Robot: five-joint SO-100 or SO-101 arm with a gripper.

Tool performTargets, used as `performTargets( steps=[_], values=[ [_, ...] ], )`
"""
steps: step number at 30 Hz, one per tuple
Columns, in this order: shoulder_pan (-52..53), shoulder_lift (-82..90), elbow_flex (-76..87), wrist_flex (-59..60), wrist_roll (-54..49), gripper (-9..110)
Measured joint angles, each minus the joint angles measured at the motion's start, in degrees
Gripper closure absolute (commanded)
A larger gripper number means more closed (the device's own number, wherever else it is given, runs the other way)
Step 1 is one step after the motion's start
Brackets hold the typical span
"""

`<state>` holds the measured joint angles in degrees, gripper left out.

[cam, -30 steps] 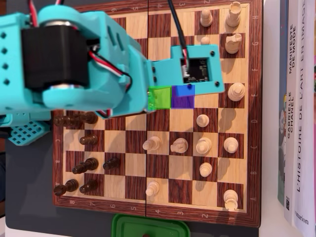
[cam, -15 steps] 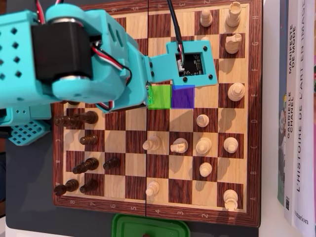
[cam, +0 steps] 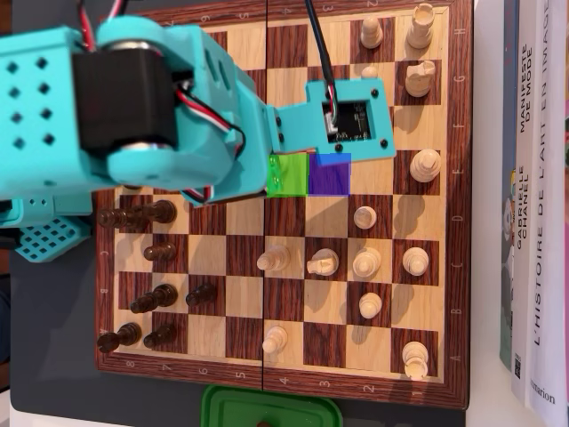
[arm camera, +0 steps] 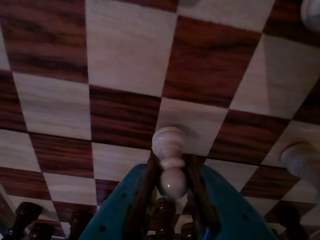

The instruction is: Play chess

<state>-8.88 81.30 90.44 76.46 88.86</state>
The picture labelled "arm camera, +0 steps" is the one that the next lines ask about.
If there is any white wooden bishop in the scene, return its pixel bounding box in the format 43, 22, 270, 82
279, 141, 320, 193

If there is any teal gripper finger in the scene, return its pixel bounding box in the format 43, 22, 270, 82
78, 151, 161, 240
184, 154, 279, 240

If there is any wooden folding chessboard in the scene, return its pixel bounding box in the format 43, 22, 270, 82
0, 0, 320, 240

